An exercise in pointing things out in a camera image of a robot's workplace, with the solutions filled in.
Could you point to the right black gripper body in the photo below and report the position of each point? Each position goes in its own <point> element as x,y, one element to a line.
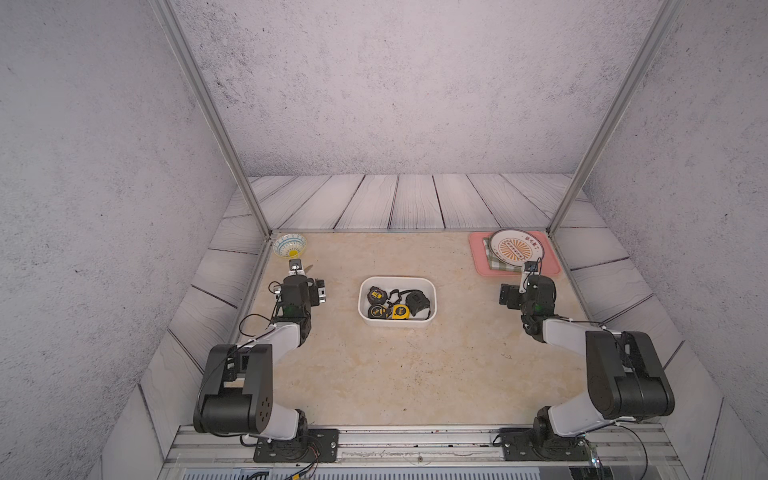
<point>515,299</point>

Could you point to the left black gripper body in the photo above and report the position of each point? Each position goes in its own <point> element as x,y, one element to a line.
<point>316,294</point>

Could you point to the round dark grey tape measure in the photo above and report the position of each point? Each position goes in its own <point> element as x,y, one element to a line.
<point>377,296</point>

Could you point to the black yellow rubber tape measure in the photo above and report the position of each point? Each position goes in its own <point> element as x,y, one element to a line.
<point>379,312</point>

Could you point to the small yellow tape measure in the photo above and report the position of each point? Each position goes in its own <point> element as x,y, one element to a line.
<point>400,312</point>

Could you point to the large black tape measure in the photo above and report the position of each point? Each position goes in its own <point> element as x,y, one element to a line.
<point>418,305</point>

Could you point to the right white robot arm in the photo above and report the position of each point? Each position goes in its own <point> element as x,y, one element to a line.
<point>624,376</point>

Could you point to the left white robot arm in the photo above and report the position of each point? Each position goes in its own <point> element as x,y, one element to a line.
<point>236,395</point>

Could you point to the white plastic storage box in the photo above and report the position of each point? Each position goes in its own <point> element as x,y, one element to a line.
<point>397,288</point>

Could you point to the green checkered cloth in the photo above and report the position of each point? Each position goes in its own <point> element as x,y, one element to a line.
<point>495,263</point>

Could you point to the white orange patterned plate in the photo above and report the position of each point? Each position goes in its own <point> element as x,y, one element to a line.
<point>516,247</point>

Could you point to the pink plastic tray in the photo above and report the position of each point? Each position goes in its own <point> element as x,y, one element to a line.
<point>551,264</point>

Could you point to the small patterned bowl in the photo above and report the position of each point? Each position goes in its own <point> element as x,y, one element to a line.
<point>290,246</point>

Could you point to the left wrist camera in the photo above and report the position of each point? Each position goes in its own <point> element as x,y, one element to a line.
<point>296,267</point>

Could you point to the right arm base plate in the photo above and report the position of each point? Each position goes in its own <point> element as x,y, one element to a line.
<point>527,445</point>

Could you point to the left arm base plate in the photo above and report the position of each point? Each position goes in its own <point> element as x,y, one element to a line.
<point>295,446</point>

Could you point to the front aluminium rail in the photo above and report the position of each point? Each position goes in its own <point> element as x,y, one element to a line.
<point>425,452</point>

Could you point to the right aluminium frame post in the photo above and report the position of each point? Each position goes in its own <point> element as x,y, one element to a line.
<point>658,31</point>

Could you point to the aluminium frame post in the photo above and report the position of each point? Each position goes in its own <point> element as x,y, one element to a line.
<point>658,31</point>
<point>183,53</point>

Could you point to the left aluminium frame post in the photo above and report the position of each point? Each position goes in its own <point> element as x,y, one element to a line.
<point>183,53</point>

